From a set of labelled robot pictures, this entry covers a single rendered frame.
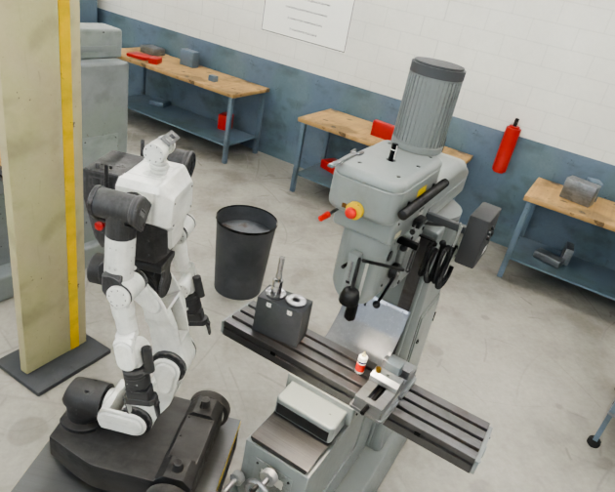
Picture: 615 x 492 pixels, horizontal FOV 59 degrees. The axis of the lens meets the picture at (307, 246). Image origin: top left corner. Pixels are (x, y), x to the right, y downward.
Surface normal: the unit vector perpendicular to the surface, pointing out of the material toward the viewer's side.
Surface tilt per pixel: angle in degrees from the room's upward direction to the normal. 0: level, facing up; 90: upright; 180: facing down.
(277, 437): 0
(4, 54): 90
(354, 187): 90
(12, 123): 90
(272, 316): 90
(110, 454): 0
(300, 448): 0
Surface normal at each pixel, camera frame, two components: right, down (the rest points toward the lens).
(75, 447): 0.18, -0.86
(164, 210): 0.60, 0.40
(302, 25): -0.51, 0.33
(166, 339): -0.14, 0.45
